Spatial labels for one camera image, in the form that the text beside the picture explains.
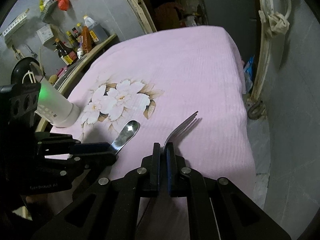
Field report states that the white plastic utensil holder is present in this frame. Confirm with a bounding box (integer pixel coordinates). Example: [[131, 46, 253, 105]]
[[36, 77, 80, 128]]

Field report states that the silver fork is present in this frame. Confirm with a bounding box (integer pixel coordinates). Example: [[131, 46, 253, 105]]
[[162, 111, 198, 150]]

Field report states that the black frying pan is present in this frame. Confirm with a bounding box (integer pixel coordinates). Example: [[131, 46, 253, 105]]
[[11, 57, 45, 85]]

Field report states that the dark soy sauce bottle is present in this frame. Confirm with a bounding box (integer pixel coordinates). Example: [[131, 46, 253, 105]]
[[55, 38, 78, 66]]

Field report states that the pink floral tablecloth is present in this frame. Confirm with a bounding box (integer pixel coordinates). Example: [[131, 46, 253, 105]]
[[44, 25, 257, 240]]

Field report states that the orange spice packet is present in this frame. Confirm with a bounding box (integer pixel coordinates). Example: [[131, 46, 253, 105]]
[[81, 26, 92, 53]]

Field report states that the large oil jug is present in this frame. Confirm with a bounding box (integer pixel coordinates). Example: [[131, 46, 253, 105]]
[[83, 15, 108, 44]]

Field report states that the red plastic bag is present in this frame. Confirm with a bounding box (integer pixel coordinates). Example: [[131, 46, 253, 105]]
[[56, 0, 70, 11]]

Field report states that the dark grey cabinet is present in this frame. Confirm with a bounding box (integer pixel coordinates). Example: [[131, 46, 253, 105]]
[[203, 0, 260, 62]]

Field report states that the white wall box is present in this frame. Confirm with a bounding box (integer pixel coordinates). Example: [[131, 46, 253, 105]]
[[36, 24, 59, 46]]

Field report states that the metal wall shelf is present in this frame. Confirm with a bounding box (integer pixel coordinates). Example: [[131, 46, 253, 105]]
[[40, 0, 57, 22]]

